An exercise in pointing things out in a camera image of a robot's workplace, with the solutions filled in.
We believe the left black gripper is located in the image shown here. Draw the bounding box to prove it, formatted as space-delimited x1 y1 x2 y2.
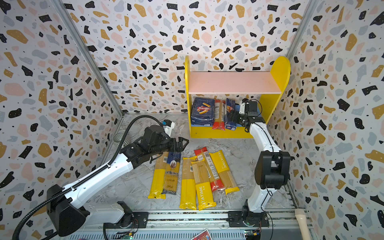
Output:
151 136 190 157

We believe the blue Barilla spaghetti box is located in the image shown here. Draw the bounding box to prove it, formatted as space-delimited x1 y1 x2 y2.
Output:
225 98 237 131

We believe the blue Barilla rigatoni box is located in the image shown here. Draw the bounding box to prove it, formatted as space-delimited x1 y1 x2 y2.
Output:
191 98 215 127

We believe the yellow pastatime spaghetti bag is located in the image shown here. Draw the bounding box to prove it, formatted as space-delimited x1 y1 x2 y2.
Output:
210 150 240 195
192 160 217 211

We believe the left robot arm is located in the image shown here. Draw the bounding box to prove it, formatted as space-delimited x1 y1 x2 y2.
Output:
47 125 189 237

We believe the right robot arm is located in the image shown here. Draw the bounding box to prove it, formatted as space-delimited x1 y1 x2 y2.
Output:
234 99 291 226

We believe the dark blue Ankara spaghetti bag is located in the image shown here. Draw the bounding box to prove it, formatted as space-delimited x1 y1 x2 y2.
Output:
162 152 182 195

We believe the white ribbed ceramic cup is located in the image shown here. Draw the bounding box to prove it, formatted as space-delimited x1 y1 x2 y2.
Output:
113 133 129 148

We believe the red spaghetti bag with barcode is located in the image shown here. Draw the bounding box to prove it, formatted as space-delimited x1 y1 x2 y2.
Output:
194 147 225 192

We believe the red printed card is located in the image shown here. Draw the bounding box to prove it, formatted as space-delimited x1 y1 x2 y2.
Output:
191 230 212 240

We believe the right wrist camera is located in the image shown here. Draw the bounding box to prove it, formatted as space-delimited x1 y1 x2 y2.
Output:
239 102 248 115

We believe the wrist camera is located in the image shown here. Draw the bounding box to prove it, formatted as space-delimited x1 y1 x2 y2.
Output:
239 102 248 115
162 120 175 137

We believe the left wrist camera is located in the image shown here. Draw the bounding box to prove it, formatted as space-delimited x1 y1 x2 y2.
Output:
162 120 175 137

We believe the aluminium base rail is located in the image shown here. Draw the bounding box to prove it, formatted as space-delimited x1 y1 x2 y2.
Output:
67 209 318 240

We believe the beige recorder flute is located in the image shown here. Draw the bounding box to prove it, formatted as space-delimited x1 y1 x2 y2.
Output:
295 209 313 240

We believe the black corrugated cable conduit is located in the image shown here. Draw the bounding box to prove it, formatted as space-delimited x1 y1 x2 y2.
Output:
11 115 164 240

